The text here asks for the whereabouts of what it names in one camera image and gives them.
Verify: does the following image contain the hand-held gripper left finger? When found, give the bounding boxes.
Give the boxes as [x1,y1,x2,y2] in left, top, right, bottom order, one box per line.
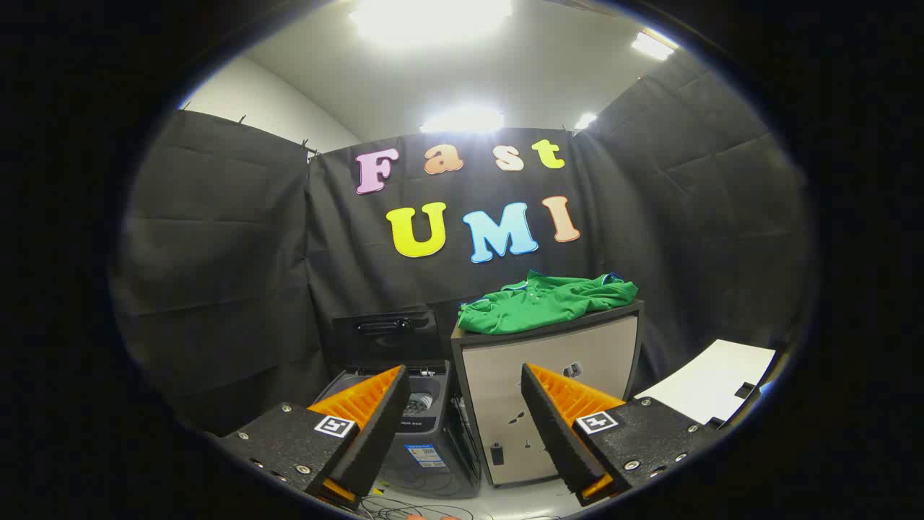
[217,365,412,508]

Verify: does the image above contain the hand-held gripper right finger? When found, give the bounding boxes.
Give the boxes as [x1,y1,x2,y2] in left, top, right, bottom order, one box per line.
[520,363,724,508]

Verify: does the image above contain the grey washing machine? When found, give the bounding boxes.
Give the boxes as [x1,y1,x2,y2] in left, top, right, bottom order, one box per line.
[314,360,483,501]

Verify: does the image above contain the dark washing machine lid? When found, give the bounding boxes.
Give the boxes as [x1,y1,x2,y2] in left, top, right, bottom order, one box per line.
[331,309,443,371]

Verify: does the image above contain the green polo shirt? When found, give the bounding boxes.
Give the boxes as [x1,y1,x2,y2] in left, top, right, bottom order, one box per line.
[456,270,640,336]

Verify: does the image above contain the white flat board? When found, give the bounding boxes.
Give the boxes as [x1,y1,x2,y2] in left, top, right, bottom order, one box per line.
[635,339,777,427]

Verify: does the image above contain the black backdrop cloth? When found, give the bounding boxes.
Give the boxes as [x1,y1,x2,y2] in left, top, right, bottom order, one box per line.
[108,54,813,438]

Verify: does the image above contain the glaring ceiling light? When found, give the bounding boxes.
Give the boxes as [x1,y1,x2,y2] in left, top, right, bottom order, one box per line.
[420,107,505,134]

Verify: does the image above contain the rectangular ceiling light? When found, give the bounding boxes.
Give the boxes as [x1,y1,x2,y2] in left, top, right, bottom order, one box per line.
[631,30,676,61]

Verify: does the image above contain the beige cabinet with dark frame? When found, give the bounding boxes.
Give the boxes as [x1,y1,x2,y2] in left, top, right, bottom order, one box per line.
[450,300,645,489]

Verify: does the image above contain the thin cables on floor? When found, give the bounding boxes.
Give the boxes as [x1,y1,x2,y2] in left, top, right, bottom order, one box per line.
[359,493,479,520]

